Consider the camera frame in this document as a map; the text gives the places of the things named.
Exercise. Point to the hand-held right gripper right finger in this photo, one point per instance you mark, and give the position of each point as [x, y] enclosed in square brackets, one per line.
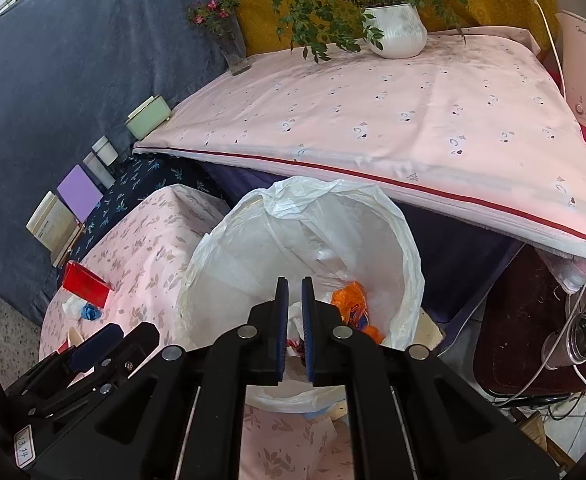
[308, 340]

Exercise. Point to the navy floral cloth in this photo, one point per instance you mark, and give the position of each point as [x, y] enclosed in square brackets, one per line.
[138, 180]

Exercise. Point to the dark maroon cushion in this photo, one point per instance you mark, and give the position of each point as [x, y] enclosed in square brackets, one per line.
[518, 320]

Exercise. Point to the dark purple cloth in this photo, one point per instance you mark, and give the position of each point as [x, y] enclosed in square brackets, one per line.
[448, 260]

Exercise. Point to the purple card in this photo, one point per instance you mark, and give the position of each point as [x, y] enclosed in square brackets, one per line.
[78, 192]

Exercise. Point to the red box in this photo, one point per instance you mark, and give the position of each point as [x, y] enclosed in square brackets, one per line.
[85, 285]

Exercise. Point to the pink floral tablecloth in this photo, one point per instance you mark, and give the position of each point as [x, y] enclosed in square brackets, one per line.
[138, 240]

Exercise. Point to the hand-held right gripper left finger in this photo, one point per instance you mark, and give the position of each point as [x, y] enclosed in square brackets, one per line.
[283, 340]

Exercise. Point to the blue crumpled wrapper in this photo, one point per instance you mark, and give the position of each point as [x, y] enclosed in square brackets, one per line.
[91, 312]

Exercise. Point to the glass vase with pink flowers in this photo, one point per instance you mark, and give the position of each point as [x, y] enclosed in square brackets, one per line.
[235, 55]

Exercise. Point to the bin with white plastic liner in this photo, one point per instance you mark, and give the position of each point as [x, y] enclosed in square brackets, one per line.
[253, 240]

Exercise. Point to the grey-blue cloth backdrop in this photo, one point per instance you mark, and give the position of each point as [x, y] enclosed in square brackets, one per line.
[73, 60]

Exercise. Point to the small white crumpled tissue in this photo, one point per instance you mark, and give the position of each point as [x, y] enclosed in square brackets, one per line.
[73, 305]

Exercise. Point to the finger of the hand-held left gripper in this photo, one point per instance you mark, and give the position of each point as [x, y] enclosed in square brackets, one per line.
[98, 340]
[138, 342]

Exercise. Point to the large white paper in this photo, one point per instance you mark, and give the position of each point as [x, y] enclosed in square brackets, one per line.
[295, 317]

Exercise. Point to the pale green box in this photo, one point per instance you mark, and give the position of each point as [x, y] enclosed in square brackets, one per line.
[145, 120]

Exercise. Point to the silver projector with lens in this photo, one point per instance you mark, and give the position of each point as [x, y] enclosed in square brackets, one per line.
[585, 332]

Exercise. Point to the clear plastic bag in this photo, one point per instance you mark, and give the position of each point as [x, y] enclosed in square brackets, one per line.
[570, 275]

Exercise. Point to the pink blanket with red stripe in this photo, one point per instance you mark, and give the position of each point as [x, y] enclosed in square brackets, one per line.
[423, 125]

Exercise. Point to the orange printed snack wrapper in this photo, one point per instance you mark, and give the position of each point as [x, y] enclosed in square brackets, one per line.
[351, 302]

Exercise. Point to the beige book box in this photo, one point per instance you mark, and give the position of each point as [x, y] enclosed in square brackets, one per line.
[50, 222]

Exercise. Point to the green plant in white pot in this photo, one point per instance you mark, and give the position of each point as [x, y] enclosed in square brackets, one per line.
[398, 32]

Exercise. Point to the white cosmetic jar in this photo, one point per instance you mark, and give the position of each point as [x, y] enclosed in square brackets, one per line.
[105, 150]

